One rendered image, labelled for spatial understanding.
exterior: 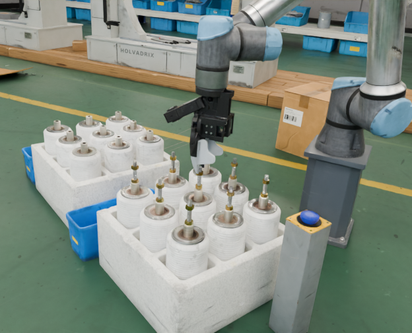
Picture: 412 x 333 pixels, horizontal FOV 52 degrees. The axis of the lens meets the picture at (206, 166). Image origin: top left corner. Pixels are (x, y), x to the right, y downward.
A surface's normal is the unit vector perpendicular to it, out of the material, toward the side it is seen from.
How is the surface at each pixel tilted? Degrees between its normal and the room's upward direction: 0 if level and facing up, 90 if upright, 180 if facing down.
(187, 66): 90
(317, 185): 90
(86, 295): 0
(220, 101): 90
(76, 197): 90
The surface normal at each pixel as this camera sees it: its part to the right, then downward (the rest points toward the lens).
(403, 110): 0.36, 0.52
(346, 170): -0.44, 0.35
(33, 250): 0.07, -0.91
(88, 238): 0.62, 0.39
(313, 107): -0.69, 0.26
